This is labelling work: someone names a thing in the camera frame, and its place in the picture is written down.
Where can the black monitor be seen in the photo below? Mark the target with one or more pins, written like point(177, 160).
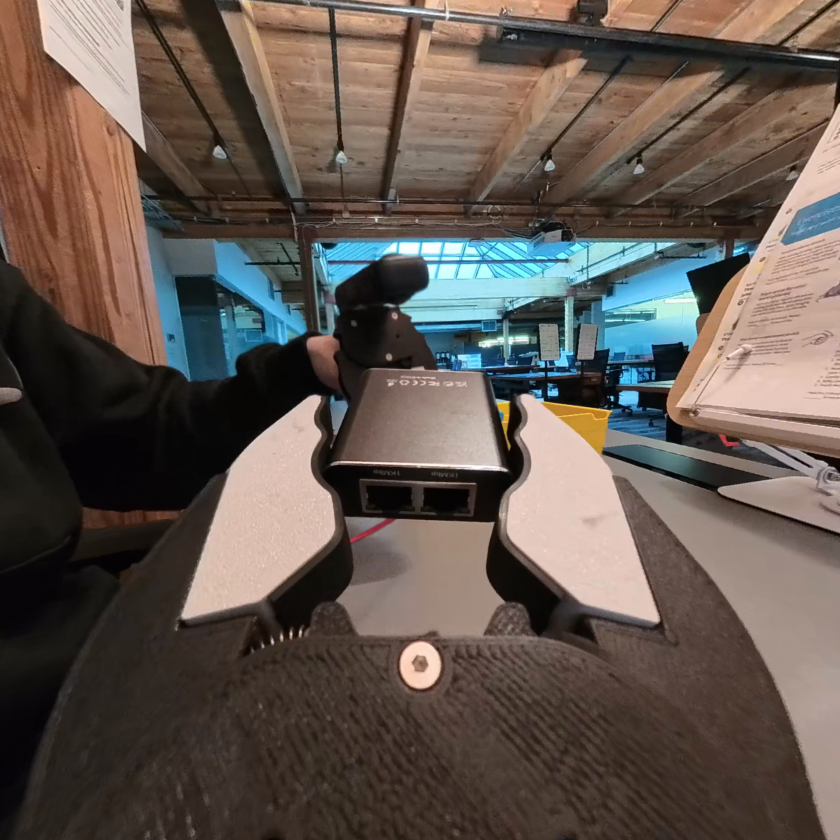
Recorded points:
point(715, 282)

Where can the brown board document stand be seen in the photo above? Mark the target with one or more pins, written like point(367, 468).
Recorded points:
point(689, 367)

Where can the person's left forearm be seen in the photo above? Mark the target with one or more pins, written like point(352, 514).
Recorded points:
point(164, 420)

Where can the white paper notice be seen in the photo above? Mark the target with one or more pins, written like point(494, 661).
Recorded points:
point(98, 52)

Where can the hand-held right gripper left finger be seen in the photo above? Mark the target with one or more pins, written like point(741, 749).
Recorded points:
point(269, 525)

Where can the black network switch box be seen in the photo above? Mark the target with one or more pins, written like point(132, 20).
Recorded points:
point(413, 426)

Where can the printed instruction sheet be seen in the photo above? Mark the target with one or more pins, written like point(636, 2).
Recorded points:
point(787, 328)

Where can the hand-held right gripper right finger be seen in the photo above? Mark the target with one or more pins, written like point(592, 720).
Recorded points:
point(577, 531)

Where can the black ceiling pipe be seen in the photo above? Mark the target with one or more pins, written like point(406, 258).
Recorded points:
point(656, 40)

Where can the person's black clothing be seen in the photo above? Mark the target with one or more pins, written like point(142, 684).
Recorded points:
point(33, 492)

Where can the white ceiling projector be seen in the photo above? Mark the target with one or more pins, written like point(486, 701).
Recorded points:
point(551, 239)

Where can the wooden post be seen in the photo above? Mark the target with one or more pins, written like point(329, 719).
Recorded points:
point(65, 229)

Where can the black office chair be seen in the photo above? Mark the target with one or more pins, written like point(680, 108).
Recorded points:
point(600, 377)
point(666, 367)

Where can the person's left hand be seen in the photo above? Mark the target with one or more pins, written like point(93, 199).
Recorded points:
point(321, 361)

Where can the grey desk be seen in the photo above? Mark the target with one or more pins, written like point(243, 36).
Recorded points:
point(754, 590)

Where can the yellow plastic bin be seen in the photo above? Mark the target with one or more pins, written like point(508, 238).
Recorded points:
point(577, 423)

